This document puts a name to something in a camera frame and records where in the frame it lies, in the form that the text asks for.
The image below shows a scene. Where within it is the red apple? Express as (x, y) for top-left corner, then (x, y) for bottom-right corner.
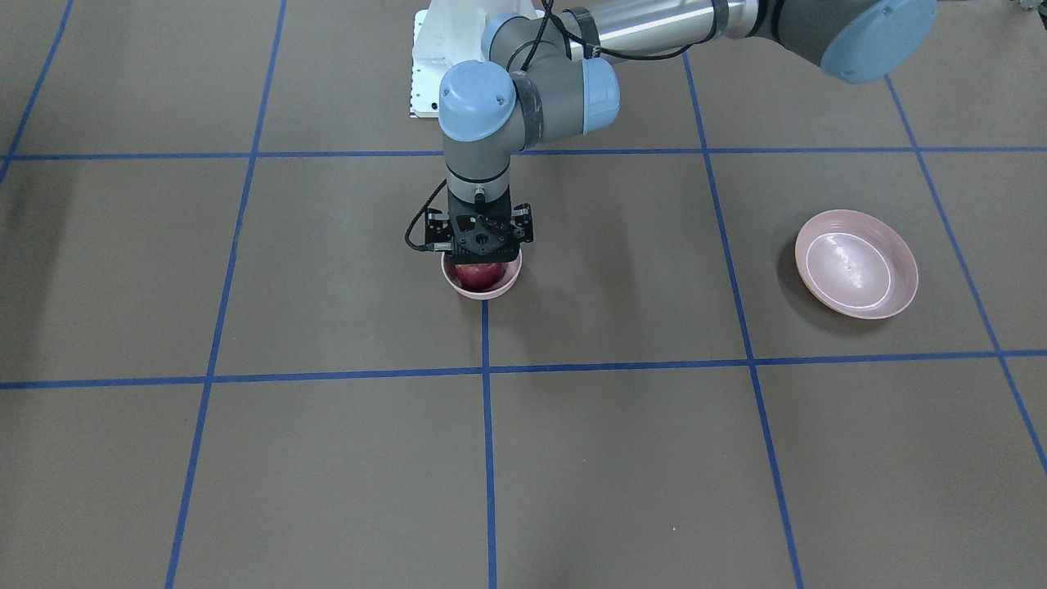
(453, 263), (507, 292)

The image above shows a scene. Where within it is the pink plate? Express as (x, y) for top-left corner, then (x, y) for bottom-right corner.
(793, 209), (919, 321)

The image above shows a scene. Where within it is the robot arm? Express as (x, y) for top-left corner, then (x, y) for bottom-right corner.
(437, 1), (937, 219)

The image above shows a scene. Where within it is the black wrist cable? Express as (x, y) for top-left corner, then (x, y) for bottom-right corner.
(404, 178), (451, 253)

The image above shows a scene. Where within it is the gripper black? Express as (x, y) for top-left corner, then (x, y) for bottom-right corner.
(447, 190), (513, 218)

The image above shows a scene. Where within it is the pink bowl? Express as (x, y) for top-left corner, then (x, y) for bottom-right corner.
(441, 251), (524, 301)

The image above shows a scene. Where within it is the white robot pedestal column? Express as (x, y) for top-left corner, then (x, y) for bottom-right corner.
(409, 1), (491, 119)

